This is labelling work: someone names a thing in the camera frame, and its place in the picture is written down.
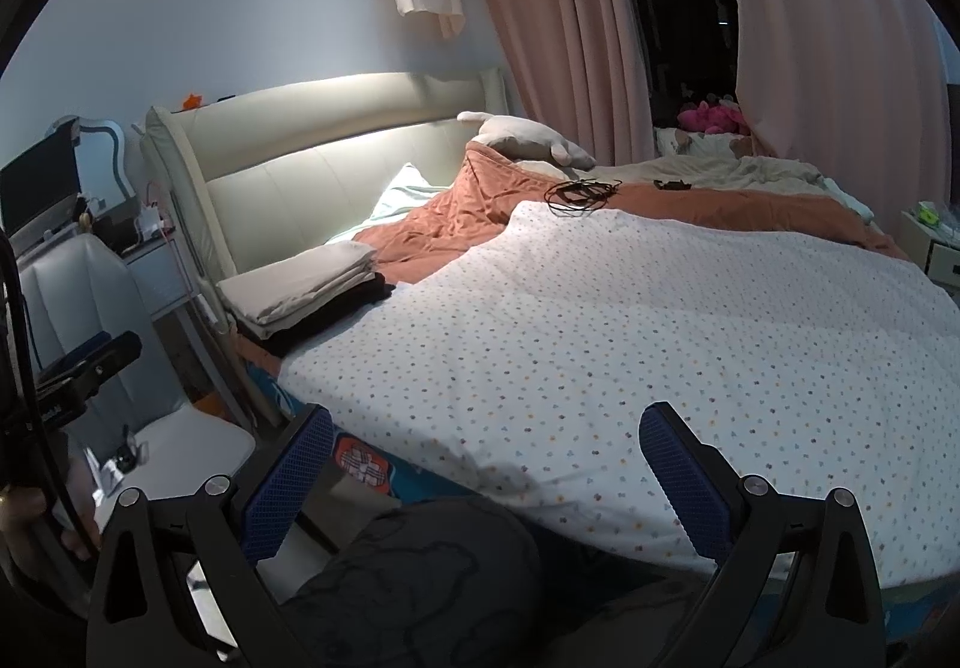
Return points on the beige duvet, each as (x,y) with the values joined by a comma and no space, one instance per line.
(735,169)

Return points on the person's left hand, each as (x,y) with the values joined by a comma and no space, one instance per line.
(22,510)

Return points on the person's grey printed pants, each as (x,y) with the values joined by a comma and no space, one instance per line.
(420,578)

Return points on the green small item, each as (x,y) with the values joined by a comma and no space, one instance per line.
(926,213)

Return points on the black folded clothes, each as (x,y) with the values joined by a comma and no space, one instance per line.
(337,312)

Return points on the white chair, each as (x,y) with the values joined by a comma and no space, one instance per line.
(82,293)

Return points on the black monitor screen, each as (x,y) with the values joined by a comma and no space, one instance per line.
(37,188)

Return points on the white floral dotted quilt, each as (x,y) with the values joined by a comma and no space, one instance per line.
(637,338)

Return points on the orange blanket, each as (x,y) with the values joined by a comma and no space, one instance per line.
(442,218)

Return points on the small black device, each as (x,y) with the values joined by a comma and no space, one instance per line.
(671,185)

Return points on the pink curtain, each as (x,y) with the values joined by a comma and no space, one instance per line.
(555,23)
(825,38)

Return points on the small orange toy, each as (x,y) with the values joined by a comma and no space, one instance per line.
(192,101)

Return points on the beige plush pillow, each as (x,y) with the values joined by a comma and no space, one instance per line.
(525,135)

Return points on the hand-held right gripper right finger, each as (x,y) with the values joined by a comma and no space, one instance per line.
(686,480)

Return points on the pink plush toy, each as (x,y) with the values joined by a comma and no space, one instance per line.
(709,116)

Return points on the white bedside table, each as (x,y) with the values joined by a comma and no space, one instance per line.
(157,270)

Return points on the small black white gadget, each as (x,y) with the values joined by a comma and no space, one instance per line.
(124,462)

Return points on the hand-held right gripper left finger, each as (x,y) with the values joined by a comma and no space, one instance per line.
(289,480)

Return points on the cream padded headboard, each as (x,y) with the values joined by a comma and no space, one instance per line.
(300,173)

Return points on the blue printed bed sheet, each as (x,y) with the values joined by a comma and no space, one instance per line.
(360,465)

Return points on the white nightstand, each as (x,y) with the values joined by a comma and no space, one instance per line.
(926,248)

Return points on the white pillow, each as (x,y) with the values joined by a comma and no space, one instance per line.
(405,188)

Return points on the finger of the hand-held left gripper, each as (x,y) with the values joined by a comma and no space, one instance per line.
(97,360)

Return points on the beige jacket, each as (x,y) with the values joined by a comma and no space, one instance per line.
(300,278)

